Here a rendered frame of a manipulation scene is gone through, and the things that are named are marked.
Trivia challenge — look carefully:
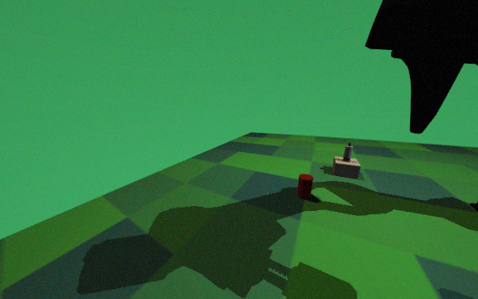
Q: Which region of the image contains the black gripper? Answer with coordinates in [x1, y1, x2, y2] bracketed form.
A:
[365, 0, 478, 134]

